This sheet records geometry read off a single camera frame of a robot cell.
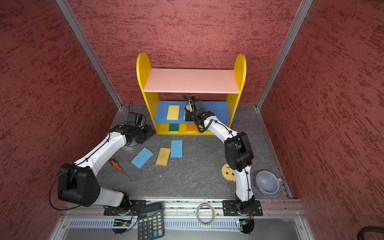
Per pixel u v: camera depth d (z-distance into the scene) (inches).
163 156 35.4
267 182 32.4
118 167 34.0
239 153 22.3
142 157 36.3
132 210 28.6
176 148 37.5
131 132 24.2
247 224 28.4
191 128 41.5
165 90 28.5
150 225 26.8
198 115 28.6
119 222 28.7
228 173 32.8
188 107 40.4
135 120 26.5
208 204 29.8
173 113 37.6
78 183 16.4
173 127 40.7
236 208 25.9
